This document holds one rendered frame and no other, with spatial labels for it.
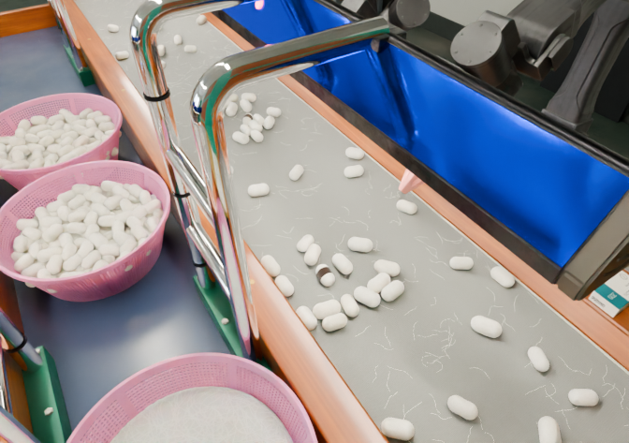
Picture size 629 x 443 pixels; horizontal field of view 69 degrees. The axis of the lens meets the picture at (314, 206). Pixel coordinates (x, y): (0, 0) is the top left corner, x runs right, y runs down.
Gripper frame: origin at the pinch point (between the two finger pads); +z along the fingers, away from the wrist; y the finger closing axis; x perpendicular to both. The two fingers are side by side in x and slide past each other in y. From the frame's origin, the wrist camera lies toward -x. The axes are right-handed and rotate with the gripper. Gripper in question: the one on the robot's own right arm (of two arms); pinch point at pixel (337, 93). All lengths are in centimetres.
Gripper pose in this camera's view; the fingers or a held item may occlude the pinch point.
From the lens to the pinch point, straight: 90.4
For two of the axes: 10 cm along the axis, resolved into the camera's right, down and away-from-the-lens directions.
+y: 5.5, 5.7, -6.1
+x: 5.5, 3.0, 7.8
